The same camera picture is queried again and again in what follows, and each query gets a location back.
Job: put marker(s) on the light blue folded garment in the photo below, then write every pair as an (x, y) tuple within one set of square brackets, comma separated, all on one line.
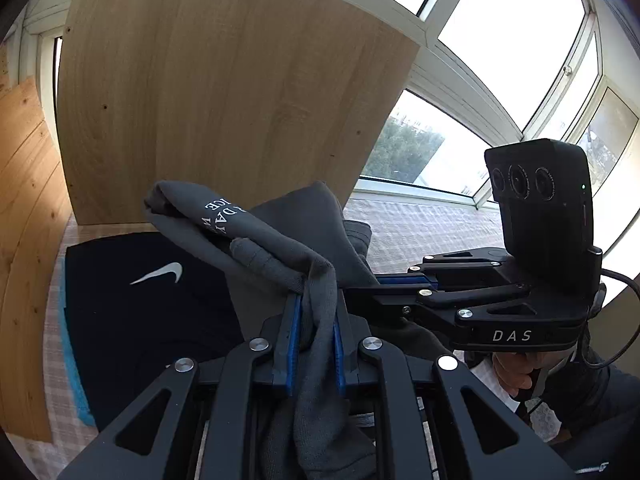
[(75, 370)]

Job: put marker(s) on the pine plank panel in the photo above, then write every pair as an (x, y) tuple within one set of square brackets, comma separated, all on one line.
[(30, 210)]

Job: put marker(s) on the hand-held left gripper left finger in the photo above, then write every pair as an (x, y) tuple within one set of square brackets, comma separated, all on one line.
[(295, 345)]

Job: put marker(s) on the pink plaid blanket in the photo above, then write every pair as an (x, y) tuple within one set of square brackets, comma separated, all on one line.
[(425, 230)]

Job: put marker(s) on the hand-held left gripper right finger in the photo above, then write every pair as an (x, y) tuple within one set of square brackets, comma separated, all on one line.
[(339, 355)]

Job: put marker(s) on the navy folded garment white logo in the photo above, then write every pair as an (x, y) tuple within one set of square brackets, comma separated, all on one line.
[(135, 320)]

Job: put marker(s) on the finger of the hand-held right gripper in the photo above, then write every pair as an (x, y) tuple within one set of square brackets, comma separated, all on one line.
[(465, 259), (450, 300)]

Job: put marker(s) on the person's right hand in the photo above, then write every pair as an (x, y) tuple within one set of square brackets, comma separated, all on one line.
[(515, 372)]

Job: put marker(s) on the light wooden board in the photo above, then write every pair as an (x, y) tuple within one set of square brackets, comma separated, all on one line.
[(225, 85)]

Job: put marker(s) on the white framed window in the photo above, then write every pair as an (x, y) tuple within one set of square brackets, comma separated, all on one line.
[(500, 35)]

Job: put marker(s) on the person's black zipped jacket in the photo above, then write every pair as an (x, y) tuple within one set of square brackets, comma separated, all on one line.
[(600, 455)]

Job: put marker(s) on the grey daisy print sweatshirt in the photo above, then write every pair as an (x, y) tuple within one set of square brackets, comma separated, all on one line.
[(280, 260)]

